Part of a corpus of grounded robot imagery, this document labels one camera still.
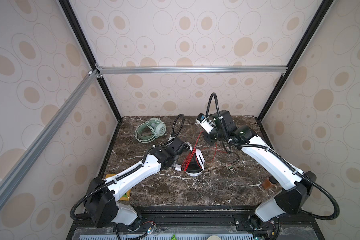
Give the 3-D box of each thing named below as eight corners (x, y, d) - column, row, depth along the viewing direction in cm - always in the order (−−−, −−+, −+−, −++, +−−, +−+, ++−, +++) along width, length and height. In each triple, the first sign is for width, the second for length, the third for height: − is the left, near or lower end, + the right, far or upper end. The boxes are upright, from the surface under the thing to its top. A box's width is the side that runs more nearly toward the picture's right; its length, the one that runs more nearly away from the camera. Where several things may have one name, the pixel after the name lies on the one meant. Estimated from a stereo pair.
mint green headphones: (138, 145, 105) (135, 138, 99) (135, 130, 115) (133, 122, 108) (168, 138, 110) (167, 130, 103) (163, 123, 119) (162, 115, 112)
